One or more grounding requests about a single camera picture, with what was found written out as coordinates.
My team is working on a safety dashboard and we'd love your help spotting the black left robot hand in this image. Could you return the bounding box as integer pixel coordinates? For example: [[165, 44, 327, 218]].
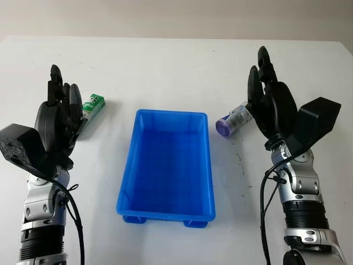
[[34, 64, 85, 169]]

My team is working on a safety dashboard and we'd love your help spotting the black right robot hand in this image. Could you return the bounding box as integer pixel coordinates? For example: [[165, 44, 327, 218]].
[[246, 46, 300, 145]]

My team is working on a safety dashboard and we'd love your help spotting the green and white carton box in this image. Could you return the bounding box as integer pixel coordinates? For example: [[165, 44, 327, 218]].
[[79, 93, 106, 131]]

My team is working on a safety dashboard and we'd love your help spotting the silver purple-capped can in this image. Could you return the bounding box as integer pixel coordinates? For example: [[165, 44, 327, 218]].
[[215, 101, 253, 137]]

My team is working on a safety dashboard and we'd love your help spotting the blue plastic tray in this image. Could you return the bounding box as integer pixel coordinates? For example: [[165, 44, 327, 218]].
[[115, 109, 216, 229]]

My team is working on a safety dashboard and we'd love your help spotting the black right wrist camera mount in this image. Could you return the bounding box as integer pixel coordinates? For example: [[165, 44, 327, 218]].
[[286, 97, 342, 160]]

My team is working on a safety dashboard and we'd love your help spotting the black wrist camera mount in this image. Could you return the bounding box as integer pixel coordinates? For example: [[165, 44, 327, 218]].
[[0, 123, 47, 174], [286, 97, 342, 160]]

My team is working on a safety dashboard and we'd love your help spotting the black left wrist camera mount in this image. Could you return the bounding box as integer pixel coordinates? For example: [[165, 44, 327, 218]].
[[0, 123, 47, 174]]

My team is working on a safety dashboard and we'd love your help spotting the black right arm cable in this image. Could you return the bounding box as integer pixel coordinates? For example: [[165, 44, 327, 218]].
[[259, 153, 293, 265]]

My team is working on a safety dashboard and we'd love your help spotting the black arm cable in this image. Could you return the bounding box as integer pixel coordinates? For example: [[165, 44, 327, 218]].
[[35, 169, 85, 265], [259, 153, 293, 265]]

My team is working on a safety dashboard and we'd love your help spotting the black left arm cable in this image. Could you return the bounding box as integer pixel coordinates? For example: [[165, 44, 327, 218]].
[[35, 169, 85, 265]]

